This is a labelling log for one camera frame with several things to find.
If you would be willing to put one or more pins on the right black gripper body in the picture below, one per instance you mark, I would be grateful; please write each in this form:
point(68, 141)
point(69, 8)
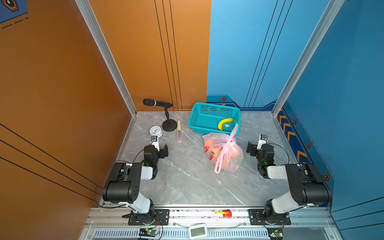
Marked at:
point(252, 148)

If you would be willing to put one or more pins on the left green circuit board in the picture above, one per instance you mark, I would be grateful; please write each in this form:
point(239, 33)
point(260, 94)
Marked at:
point(148, 234)

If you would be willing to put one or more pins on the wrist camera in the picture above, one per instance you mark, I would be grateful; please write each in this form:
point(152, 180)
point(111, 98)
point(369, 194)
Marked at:
point(155, 142)
point(263, 139)

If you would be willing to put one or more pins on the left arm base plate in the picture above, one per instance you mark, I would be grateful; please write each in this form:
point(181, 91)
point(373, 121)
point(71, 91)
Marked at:
point(158, 216)

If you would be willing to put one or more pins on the teal plastic basket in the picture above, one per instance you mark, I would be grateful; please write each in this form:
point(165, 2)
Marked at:
point(205, 117)

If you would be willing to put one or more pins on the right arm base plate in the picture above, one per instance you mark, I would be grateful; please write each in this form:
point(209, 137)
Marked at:
point(258, 217)

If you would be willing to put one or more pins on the right circuit board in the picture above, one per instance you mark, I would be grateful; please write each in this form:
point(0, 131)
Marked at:
point(275, 234)

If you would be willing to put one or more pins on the white digital timer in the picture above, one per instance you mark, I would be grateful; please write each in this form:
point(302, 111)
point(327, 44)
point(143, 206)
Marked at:
point(197, 231)

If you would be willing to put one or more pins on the yellow banana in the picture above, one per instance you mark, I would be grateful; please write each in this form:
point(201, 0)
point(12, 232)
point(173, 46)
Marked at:
point(224, 121)

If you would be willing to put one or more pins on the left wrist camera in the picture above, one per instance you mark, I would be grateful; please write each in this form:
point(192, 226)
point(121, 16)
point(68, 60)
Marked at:
point(155, 142)

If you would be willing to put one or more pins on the pink plastic bag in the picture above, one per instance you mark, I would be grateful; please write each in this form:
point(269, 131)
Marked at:
point(223, 151)

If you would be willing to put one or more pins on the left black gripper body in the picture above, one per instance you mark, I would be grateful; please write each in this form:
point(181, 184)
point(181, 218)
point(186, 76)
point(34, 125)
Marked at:
point(162, 150)

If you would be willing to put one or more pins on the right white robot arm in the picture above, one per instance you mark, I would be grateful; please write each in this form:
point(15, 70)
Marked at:
point(305, 183)

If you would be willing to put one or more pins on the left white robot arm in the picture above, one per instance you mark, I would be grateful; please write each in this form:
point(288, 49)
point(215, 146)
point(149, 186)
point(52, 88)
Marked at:
point(123, 184)

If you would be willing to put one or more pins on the white round clock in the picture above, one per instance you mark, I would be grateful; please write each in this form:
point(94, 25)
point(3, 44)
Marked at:
point(156, 131)

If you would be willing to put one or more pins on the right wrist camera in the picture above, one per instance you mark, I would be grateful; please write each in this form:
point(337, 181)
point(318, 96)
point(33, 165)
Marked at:
point(263, 139)

